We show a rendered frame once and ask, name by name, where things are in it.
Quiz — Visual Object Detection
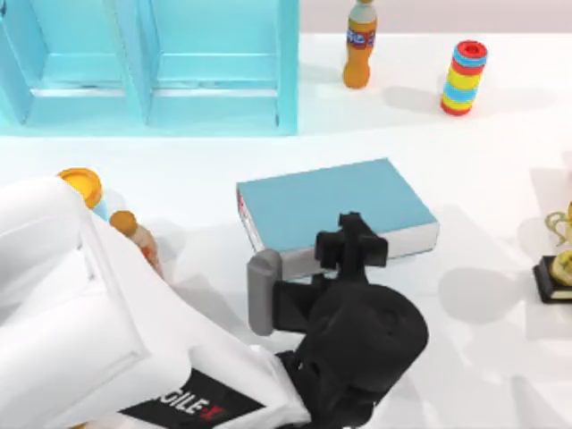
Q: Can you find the light blue rack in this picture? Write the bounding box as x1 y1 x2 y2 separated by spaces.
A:
0 0 299 138

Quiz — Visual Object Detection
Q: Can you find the orange soda bottle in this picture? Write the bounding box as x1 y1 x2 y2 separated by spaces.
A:
342 0 380 90

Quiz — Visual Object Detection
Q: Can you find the pale blue bottle orange lid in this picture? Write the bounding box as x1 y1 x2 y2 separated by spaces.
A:
56 167 111 223

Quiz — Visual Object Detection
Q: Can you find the gold trophy black base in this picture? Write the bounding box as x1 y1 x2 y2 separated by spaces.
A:
532 200 572 305

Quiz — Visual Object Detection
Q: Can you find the pale grey rounded box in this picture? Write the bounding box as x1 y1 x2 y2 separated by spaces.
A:
246 248 283 336

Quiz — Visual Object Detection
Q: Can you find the stack of coloured rings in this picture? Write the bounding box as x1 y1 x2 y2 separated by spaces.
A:
440 40 490 117

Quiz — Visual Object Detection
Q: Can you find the small orange capped bottle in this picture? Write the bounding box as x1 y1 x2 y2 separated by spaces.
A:
109 209 164 274

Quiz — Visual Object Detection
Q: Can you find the blue book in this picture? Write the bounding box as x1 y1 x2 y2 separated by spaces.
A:
235 156 441 272

